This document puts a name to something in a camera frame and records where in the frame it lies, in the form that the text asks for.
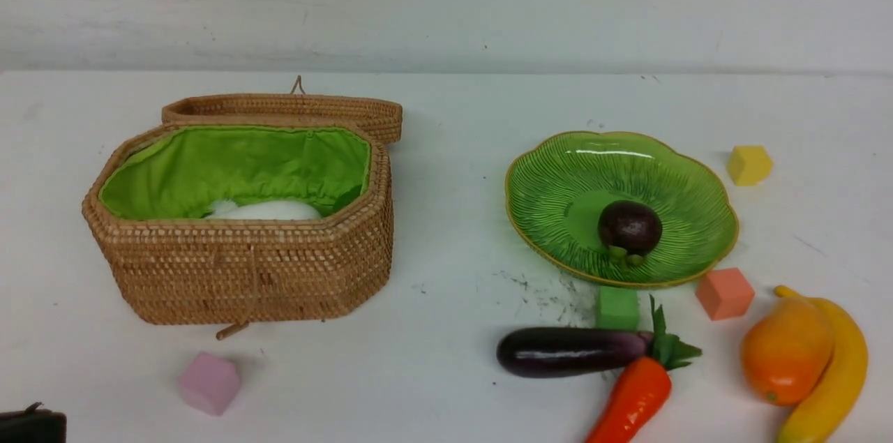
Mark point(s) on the orange carrot with green top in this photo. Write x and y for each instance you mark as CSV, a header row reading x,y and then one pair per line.
x,y
643,386

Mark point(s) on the orange mango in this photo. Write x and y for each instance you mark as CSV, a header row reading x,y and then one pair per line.
x,y
784,354

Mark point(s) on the yellow foam cube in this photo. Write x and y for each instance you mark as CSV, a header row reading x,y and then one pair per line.
x,y
749,165

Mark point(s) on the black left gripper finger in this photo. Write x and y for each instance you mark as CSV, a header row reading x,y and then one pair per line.
x,y
34,424

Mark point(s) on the pink foam cube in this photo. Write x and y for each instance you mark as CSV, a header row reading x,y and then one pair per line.
x,y
209,384

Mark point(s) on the orange foam cube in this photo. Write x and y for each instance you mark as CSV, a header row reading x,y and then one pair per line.
x,y
725,294

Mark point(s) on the purple eggplant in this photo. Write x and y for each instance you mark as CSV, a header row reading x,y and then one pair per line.
x,y
565,351

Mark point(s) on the white radish with green leaves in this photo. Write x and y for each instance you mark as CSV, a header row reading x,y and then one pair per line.
x,y
268,210

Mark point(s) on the green leaf-shaped glass plate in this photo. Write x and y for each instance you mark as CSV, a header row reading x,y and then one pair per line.
x,y
554,195

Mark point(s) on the green foam cube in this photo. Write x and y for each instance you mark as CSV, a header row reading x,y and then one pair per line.
x,y
616,308

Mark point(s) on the dark purple mangosteen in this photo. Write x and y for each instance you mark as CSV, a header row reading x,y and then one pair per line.
x,y
630,231

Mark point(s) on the woven wicker basket green lining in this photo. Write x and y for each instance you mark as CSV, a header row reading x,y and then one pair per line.
x,y
172,266

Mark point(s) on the woven wicker basket lid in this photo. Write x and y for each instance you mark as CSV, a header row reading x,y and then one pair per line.
x,y
379,118

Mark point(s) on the yellow banana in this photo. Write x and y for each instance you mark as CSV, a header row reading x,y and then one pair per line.
x,y
820,415

